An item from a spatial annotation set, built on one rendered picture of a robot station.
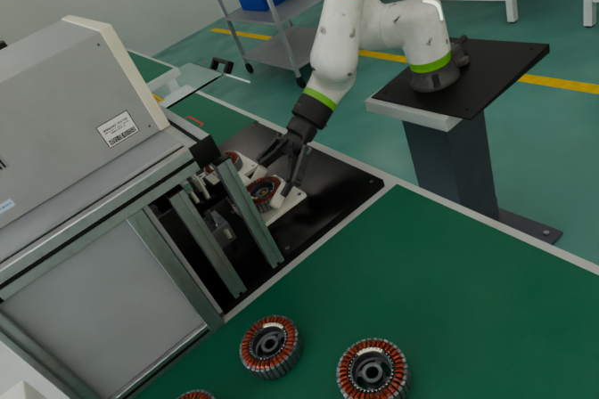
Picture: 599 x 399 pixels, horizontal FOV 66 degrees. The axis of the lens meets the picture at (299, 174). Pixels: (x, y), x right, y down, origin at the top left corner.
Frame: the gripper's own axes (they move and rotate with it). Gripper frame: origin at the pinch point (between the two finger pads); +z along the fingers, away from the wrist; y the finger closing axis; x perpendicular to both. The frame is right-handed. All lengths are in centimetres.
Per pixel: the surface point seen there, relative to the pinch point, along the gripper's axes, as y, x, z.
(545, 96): 35, -155, -109
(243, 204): -20.2, 18.3, 2.1
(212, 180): -0.5, 15.1, 3.0
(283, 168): 9.1, -8.3, -7.2
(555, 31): 71, -190, -169
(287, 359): -41.5, 9.5, 19.7
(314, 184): -5.4, -8.3, -7.9
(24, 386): -60, 56, 15
